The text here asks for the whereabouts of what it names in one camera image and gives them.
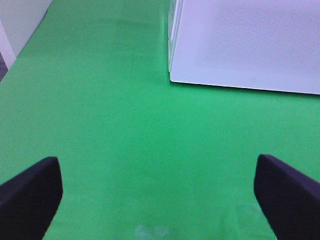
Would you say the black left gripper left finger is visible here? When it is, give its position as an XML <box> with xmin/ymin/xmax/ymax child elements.
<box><xmin>0</xmin><ymin>156</ymin><xmax>63</xmax><ymax>240</ymax></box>

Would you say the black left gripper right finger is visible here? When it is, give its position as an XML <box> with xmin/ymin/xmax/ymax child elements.
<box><xmin>253</xmin><ymin>154</ymin><xmax>320</xmax><ymax>240</ymax></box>

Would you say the white microwave oven body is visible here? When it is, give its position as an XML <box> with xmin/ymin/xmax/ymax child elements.
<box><xmin>167</xmin><ymin>0</ymin><xmax>184</xmax><ymax>74</ymax></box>

